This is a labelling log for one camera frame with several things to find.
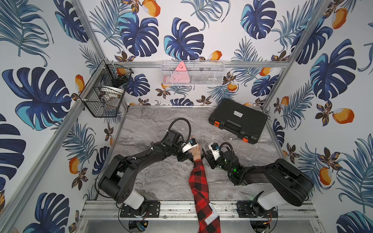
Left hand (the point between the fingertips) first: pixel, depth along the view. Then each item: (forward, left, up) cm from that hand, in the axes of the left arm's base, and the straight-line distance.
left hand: (189, 149), depth 87 cm
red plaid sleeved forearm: (-35, -12, -7) cm, 37 cm away
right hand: (0, -10, -2) cm, 11 cm away
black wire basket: (+18, +48, +26) cm, 58 cm away
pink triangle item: (+37, +8, +26) cm, 46 cm away
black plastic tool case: (+30, -40, -7) cm, 51 cm away
